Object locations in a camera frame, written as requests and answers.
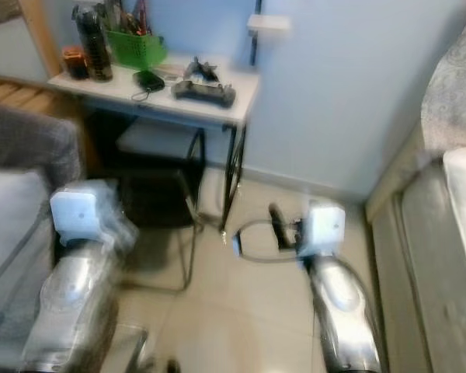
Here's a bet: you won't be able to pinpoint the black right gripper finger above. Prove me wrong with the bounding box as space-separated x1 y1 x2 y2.
268 202 292 251

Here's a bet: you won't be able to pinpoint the white side table black legs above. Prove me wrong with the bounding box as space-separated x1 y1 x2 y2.
48 53 262 234

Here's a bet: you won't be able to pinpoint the black game controller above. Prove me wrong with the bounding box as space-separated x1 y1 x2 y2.
171 79 238 109

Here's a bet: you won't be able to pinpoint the small grey gadget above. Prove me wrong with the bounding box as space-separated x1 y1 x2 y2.
183 56 220 82

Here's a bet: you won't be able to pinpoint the light grey cushion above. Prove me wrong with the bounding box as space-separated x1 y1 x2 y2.
0 167 59 366

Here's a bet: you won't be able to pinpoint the grey fabric sofa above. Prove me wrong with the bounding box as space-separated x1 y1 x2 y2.
0 101 86 195

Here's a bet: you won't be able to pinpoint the grey patterned fabric pillow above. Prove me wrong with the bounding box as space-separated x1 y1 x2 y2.
419 0 466 154

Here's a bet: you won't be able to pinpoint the green plastic basket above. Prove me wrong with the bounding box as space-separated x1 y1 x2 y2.
106 28 165 69

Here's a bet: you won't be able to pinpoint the wooden slat rack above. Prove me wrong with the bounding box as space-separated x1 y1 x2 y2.
0 74 82 117

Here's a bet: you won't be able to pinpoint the bundle of hand tools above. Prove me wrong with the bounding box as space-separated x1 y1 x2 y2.
101 0 155 36

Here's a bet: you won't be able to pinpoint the small orange brown jar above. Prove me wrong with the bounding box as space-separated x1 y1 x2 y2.
62 45 90 81

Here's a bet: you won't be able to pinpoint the brown woven basket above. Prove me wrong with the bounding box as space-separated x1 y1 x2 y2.
0 0 23 30

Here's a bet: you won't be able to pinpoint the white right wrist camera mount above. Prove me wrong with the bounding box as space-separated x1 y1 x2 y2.
297 200 347 260

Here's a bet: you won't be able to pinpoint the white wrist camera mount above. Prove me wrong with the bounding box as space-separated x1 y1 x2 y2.
297 200 347 260
48 179 125 249

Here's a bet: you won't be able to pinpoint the black metal frame chair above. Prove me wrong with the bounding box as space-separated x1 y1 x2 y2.
101 117 207 295

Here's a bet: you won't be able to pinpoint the thin black wall rail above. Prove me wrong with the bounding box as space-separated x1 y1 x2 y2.
249 0 265 67

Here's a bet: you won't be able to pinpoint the small white wall shelf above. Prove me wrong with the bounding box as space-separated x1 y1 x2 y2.
246 13 291 37

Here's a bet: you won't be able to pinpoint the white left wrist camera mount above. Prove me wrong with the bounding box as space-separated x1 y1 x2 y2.
48 179 125 249

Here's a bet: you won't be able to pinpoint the light wooden frame post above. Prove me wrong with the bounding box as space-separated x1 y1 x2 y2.
19 0 64 78

